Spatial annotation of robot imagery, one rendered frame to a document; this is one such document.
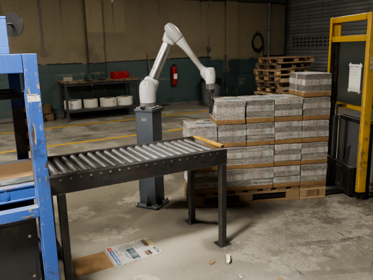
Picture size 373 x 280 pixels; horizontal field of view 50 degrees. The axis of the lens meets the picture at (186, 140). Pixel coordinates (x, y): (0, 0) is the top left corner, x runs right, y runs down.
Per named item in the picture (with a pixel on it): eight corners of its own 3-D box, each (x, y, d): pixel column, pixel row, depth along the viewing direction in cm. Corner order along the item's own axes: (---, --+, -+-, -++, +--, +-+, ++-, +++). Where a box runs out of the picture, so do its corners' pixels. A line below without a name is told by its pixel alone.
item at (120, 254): (147, 238, 337) (147, 236, 337) (161, 252, 313) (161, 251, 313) (104, 249, 320) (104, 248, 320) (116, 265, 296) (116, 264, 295)
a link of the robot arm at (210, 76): (216, 83, 390) (214, 82, 403) (216, 67, 387) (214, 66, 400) (205, 83, 389) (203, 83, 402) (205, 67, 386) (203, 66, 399)
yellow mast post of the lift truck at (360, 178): (352, 189, 414) (365, 12, 375) (360, 189, 415) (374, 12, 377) (357, 192, 405) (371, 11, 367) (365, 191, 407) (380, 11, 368)
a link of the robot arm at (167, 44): (136, 95, 398) (137, 93, 419) (151, 101, 401) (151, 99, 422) (167, 22, 385) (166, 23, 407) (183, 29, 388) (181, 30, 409)
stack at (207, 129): (184, 195, 437) (181, 120, 418) (285, 186, 454) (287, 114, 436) (189, 208, 399) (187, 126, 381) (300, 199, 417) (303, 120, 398)
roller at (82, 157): (84, 159, 307) (84, 152, 306) (102, 174, 267) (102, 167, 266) (77, 159, 305) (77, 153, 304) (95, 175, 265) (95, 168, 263)
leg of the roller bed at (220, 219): (223, 241, 330) (223, 161, 315) (227, 244, 325) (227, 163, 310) (217, 243, 328) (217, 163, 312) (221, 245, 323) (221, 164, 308)
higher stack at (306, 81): (284, 186, 454) (288, 71, 425) (309, 185, 459) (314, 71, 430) (299, 199, 417) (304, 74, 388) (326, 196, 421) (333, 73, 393)
